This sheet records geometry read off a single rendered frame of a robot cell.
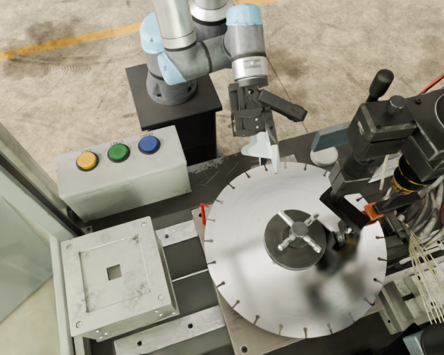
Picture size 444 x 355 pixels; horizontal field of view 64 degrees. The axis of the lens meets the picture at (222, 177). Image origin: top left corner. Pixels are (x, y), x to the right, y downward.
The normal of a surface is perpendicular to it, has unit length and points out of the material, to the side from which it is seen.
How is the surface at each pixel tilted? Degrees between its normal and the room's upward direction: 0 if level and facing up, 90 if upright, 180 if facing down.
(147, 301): 0
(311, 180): 0
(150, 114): 0
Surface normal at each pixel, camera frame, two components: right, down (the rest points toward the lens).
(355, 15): 0.00, -0.47
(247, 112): 0.08, 0.08
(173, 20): 0.14, 0.65
